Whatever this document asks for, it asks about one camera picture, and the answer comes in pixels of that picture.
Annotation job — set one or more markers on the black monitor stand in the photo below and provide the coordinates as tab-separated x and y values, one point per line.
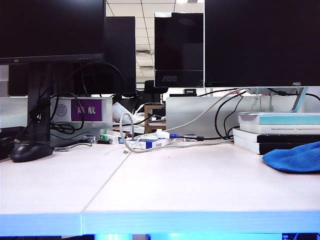
37	82

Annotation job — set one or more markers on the small clear plastic holder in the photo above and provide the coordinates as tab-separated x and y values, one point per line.
89	138

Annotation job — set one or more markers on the frosted desk partition panel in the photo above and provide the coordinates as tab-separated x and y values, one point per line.
12	112

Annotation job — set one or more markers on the blue VGA connector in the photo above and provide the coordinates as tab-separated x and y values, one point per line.
175	136

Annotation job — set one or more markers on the black office chair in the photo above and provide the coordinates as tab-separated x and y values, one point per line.
152	87

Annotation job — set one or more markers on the brown wooden shelf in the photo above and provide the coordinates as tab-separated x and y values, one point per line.
147	120

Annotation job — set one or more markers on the white spine book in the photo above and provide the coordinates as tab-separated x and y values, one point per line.
262	129

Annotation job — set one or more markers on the black monitor back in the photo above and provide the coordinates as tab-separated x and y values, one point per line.
120	50

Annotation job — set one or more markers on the black monitor with orange logo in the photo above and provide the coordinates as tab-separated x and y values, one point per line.
50	25

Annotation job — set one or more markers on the grey desk partition panel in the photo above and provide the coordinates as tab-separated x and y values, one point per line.
190	110

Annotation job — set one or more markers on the teal cover book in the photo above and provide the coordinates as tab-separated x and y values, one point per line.
287	118

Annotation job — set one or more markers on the right black AOC monitor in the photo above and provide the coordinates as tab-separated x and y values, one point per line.
262	37

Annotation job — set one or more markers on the white adapter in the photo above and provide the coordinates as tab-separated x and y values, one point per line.
162	133

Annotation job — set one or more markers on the purple name sign holder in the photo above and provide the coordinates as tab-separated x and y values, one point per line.
86	110

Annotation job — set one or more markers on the blue microfibre rag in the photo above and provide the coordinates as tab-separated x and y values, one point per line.
295	160

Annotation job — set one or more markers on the small grey clip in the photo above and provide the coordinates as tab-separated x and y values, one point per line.
190	136

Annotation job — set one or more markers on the black AOC monitor with bezel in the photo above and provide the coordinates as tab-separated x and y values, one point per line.
178	45

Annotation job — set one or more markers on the blue and white box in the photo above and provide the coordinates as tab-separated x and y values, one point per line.
150	144

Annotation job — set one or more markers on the silver monitor stand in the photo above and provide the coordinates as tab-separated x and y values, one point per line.
299	100

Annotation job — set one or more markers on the white paper bag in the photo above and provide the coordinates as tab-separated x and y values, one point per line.
120	110

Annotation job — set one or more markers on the black computer mouse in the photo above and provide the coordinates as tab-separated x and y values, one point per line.
30	151

